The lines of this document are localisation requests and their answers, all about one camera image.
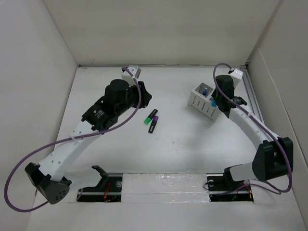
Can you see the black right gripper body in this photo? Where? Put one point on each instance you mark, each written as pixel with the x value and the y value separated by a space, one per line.
pixel 215 95

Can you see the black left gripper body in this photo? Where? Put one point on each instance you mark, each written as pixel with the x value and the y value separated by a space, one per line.
pixel 142 100

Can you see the blue cap highlighter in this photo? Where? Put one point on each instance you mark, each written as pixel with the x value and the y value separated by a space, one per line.
pixel 213 104

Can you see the green cap highlighter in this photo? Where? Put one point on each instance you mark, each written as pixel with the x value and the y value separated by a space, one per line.
pixel 150 116

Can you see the purple cap highlighter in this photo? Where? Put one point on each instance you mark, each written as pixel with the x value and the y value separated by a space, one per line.
pixel 153 124

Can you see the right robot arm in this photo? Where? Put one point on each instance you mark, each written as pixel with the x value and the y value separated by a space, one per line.
pixel 274 156

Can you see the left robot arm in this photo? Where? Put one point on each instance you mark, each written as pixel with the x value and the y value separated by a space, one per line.
pixel 51 176

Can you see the white desk organizer box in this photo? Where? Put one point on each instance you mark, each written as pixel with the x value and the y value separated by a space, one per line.
pixel 202 103

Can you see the blue cap small bottle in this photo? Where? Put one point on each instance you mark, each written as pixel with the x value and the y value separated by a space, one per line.
pixel 205 92

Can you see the silver bolt head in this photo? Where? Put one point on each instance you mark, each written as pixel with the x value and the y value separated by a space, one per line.
pixel 118 184

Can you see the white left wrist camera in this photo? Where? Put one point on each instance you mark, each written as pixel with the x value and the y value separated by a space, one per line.
pixel 129 72

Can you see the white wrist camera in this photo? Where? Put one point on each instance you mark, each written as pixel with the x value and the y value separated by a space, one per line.
pixel 129 72
pixel 236 76

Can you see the aluminium rail right side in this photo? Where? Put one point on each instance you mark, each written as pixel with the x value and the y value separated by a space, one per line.
pixel 252 98

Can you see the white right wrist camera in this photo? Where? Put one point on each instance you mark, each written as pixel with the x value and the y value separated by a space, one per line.
pixel 236 76

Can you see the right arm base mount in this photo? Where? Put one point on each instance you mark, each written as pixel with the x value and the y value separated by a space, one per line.
pixel 222 188

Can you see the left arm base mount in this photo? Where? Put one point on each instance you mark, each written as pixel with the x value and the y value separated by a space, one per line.
pixel 104 191

